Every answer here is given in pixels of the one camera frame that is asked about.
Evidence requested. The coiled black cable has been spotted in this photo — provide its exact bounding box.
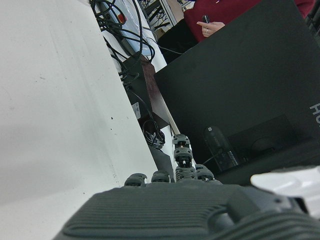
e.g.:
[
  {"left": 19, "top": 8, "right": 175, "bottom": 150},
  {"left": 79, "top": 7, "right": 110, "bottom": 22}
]
[{"left": 142, "top": 119, "right": 166, "bottom": 151}]

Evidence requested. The person in red sweater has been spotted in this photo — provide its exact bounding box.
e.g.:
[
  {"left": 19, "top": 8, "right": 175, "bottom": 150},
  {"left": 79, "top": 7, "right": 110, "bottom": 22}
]
[{"left": 183, "top": 0, "right": 317, "bottom": 44}]

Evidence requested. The blue gray teach pendant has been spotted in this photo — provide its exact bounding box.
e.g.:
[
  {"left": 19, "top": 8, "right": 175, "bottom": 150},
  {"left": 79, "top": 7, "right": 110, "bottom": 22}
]
[{"left": 98, "top": 0, "right": 141, "bottom": 55}]

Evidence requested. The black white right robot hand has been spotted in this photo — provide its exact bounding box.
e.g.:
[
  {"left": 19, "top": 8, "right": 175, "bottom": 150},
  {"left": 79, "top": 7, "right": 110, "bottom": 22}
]
[{"left": 51, "top": 133, "right": 320, "bottom": 240}]

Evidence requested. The black braided cable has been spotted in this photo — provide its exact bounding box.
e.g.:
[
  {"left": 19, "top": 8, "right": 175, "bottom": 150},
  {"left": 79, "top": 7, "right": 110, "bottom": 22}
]
[{"left": 119, "top": 0, "right": 156, "bottom": 83}]

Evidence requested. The black computer monitor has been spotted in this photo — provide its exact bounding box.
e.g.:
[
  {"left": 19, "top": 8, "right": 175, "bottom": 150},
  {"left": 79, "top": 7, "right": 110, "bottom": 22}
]
[{"left": 153, "top": 0, "right": 320, "bottom": 187}]

